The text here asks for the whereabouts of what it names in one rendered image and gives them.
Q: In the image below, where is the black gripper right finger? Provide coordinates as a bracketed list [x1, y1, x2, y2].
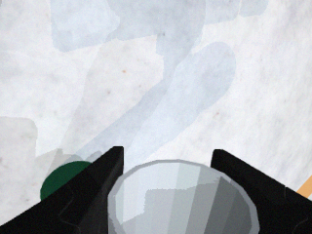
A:
[211, 149, 312, 234]

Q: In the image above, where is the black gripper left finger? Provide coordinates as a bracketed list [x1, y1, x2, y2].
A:
[0, 145, 125, 234]

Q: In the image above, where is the grey faceted metal cup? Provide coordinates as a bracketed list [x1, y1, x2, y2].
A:
[108, 159, 260, 234]

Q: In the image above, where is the dark green post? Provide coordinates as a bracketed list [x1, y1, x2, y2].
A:
[39, 160, 90, 200]

